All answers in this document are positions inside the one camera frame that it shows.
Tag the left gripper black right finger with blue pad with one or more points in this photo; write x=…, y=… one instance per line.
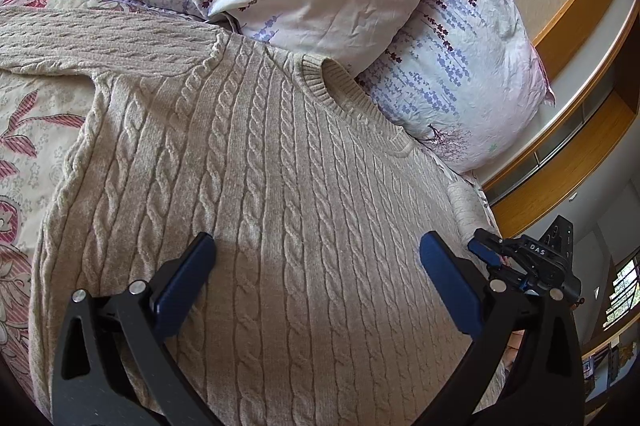
x=524, y=365

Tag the floral bed sheet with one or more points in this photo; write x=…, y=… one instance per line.
x=30, y=155

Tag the wooden shelf unit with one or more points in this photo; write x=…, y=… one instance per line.
x=607, y=369

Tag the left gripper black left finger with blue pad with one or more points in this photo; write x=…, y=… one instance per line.
x=112, y=366

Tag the window with bars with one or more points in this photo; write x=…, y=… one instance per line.
x=625, y=294

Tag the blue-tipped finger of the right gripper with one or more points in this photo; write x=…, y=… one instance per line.
x=486, y=246

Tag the blue floral pillow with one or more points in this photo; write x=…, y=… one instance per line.
x=462, y=78

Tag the beige cable knit sweater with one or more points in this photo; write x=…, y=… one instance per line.
x=318, y=311

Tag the wooden headboard frame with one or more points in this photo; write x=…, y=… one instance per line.
x=589, y=49

